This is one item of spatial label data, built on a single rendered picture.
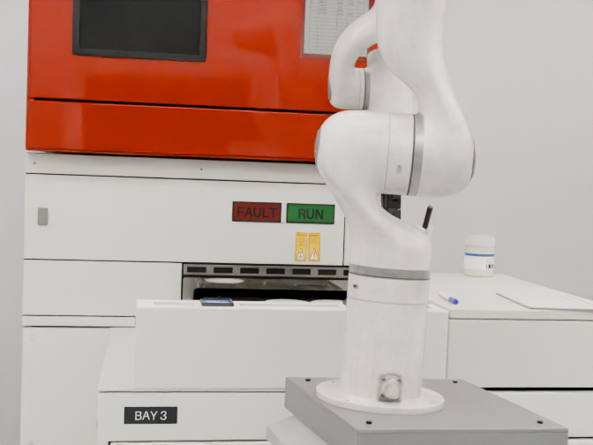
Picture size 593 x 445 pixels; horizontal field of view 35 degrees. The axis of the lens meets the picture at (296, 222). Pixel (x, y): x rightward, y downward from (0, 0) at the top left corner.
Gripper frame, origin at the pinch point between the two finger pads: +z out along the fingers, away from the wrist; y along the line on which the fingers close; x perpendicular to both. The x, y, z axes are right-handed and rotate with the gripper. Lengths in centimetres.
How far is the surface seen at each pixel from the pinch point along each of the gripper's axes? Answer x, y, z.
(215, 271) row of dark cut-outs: -27, -60, 4
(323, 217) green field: -2, -57, -9
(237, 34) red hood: -24, -44, -49
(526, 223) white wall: 113, -204, -31
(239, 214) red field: -22, -57, -9
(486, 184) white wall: 95, -201, -47
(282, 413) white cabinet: -19.3, -2.0, 34.2
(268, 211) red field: -15, -56, -10
